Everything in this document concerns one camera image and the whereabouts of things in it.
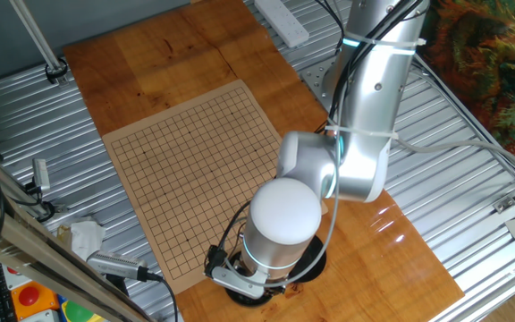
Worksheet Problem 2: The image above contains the yellow box green button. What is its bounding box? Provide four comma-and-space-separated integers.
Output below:
59, 299, 106, 322

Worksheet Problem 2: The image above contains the black camera cable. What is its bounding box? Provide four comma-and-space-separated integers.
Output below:
145, 270, 181, 322

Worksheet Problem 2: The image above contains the orange box red button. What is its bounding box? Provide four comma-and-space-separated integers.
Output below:
10, 280, 60, 321

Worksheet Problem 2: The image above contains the tan paper go board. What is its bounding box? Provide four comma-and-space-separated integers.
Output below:
102, 79, 329, 295

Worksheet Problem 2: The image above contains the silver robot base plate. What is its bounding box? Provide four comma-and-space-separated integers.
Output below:
300, 55, 343, 111

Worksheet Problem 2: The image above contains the small silver camera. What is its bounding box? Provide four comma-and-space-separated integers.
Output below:
32, 157, 52, 194

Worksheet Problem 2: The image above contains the glossy wooden mat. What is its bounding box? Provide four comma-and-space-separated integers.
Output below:
63, 0, 465, 322

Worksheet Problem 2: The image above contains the white power strip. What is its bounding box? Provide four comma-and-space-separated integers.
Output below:
254, 0, 310, 49

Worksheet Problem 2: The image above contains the black bowl lid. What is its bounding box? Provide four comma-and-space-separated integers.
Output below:
288, 234, 328, 284

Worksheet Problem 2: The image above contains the thick grey cable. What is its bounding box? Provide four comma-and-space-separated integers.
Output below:
393, 136, 515, 180

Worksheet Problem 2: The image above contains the silver camera mount pole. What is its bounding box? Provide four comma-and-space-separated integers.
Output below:
0, 133, 60, 220

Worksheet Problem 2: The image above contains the crumpled white tissue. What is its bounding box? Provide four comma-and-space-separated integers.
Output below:
69, 217, 106, 261

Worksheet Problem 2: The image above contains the black bowl of go stones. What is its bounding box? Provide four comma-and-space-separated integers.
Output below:
224, 250, 281, 308

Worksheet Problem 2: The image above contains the white box small button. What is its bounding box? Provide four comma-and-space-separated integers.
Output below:
18, 308, 62, 322

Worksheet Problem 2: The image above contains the ribbed silver camera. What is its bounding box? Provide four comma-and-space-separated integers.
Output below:
86, 250, 149, 283

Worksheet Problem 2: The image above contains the black pole clamp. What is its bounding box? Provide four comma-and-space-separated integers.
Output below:
45, 57, 70, 86

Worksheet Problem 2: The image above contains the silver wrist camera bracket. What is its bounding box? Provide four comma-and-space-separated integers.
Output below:
210, 266, 268, 300

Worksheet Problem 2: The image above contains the white grey box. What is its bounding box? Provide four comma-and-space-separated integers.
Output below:
1, 264, 33, 291

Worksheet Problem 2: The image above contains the small metal bracket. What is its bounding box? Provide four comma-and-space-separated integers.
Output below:
493, 195, 515, 215

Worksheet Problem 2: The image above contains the colourful patterned cloth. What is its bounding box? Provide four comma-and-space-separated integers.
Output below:
418, 0, 515, 158

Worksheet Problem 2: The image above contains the silver tripod pole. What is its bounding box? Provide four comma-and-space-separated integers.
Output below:
8, 0, 64, 75

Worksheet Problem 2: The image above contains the aluminium frame beam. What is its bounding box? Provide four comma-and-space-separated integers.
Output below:
0, 187, 156, 322

